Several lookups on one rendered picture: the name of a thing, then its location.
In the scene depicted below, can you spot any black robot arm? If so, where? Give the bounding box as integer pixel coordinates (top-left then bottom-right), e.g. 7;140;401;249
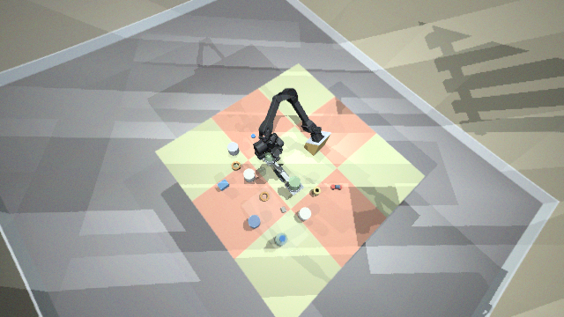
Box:
253;88;324;158

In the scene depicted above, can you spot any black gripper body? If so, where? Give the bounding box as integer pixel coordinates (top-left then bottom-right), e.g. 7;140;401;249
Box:
255;137;285;160

